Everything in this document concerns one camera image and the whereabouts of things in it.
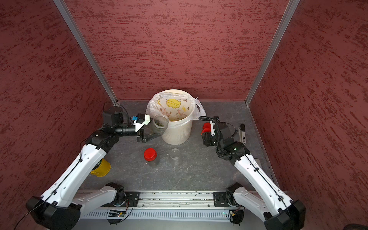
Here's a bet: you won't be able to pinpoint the cream plastic waste bin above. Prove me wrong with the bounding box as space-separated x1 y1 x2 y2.
148 89 196 146

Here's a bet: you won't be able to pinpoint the dark tea leaves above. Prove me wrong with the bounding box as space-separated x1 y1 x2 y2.
155 122 165 128

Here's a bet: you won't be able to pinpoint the white printed bin liner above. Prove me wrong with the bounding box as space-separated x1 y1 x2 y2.
146 89 207 129

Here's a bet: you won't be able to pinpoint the grey black stapler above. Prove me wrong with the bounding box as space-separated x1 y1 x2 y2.
238 124 246 145

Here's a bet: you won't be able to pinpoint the aluminium mounting rail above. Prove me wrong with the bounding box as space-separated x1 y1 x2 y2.
74 189 292 210

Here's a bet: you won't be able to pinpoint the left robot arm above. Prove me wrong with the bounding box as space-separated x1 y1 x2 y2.
26 106 152 230

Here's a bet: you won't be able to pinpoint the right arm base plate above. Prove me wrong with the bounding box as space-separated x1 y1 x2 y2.
213 191 240 208

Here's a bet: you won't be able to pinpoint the yellow pencil cup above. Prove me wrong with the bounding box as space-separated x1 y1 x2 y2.
90 158 111 177

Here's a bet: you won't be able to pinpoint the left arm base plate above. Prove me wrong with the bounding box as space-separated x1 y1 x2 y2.
112 192 140 207

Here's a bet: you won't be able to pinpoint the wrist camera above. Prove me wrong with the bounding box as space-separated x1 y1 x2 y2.
209 120 216 136
131 113 150 132

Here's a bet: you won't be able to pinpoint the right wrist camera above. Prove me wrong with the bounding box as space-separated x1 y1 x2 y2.
209 120 216 136

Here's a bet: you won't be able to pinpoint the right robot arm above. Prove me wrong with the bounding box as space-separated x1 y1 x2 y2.
200 117 306 230

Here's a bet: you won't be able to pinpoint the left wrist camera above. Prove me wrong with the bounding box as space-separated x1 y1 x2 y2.
131 113 150 132

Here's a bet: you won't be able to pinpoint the clear plastic jar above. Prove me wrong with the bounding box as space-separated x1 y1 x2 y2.
149 114 170 136
169 148 181 165

